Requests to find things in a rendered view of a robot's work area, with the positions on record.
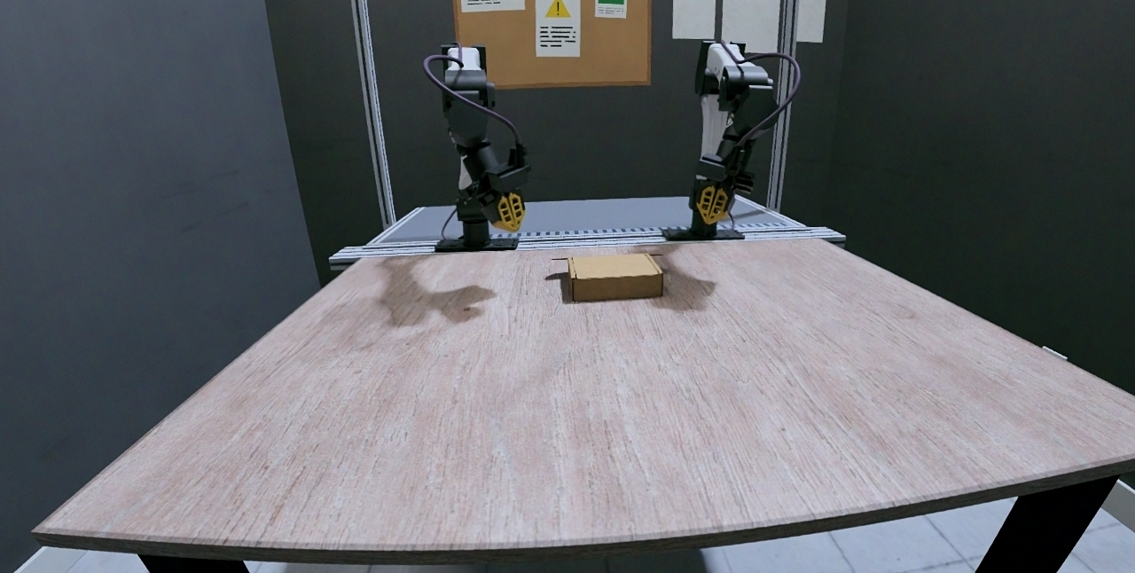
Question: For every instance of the grey aluminium crossbar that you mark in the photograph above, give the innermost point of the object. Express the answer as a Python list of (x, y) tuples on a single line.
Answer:
[(349, 255)]

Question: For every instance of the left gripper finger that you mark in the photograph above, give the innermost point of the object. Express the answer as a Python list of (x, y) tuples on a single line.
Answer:
[(719, 200), (707, 201)]

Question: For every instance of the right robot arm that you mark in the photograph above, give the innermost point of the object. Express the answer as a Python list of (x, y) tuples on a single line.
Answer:
[(467, 130)]

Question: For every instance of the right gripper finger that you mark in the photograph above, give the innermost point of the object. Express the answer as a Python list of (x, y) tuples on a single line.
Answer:
[(507, 216), (514, 202)]

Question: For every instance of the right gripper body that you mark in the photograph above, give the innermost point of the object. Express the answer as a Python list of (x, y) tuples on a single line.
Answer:
[(476, 163)]

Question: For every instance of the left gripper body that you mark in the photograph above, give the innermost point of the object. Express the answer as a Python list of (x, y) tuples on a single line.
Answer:
[(743, 182)]

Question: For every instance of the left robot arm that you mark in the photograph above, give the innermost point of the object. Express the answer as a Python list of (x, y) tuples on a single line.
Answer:
[(716, 104)]

